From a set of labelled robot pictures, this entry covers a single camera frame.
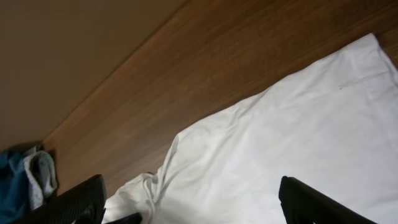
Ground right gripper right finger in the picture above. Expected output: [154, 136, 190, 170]
[279, 176, 375, 224]

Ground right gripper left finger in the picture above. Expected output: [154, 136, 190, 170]
[14, 174, 107, 224]

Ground white t-shirt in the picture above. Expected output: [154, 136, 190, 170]
[103, 34, 397, 223]

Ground light grey folded garment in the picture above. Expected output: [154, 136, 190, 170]
[23, 146, 58, 210]

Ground blue button shirt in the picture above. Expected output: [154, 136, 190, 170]
[1, 151, 30, 224]

